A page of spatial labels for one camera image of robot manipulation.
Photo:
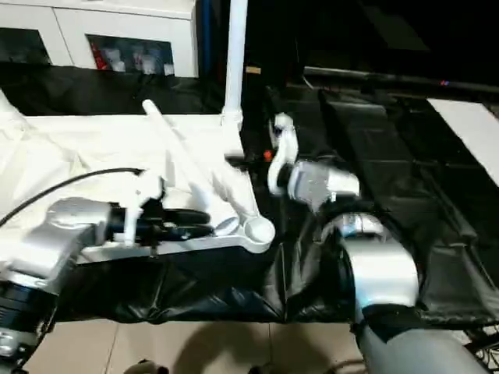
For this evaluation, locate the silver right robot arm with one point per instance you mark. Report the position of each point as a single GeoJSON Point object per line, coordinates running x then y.
{"type": "Point", "coordinates": [382, 272]}

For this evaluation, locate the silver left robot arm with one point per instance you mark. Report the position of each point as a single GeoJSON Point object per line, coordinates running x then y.
{"type": "Point", "coordinates": [58, 233]}

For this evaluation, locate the black work mat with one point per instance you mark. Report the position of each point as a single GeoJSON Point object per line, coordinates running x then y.
{"type": "Point", "coordinates": [234, 292]}

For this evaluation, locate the small tan label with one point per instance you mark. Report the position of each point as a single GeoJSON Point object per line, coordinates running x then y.
{"type": "Point", "coordinates": [253, 70]}

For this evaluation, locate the blue vertical panel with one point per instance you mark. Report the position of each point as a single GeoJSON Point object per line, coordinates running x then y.
{"type": "Point", "coordinates": [206, 35]}

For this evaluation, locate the dark left robot foot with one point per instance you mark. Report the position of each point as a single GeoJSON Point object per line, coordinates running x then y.
{"type": "Point", "coordinates": [144, 367]}

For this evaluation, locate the white flat board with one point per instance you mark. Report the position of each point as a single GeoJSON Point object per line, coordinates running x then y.
{"type": "Point", "coordinates": [468, 124]}

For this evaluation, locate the white glass-door cabinet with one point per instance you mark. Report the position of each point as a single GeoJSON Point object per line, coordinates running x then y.
{"type": "Point", "coordinates": [70, 19]}

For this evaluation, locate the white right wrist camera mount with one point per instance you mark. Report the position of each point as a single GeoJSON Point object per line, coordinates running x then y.
{"type": "Point", "coordinates": [286, 144]}

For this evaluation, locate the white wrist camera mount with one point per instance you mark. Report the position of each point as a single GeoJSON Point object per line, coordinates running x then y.
{"type": "Point", "coordinates": [286, 144]}
{"type": "Point", "coordinates": [144, 187]}

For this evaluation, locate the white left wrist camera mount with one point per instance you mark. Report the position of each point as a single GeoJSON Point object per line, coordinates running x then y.
{"type": "Point", "coordinates": [144, 187]}

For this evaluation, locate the black metal rail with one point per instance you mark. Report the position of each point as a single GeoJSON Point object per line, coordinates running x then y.
{"type": "Point", "coordinates": [390, 78]}

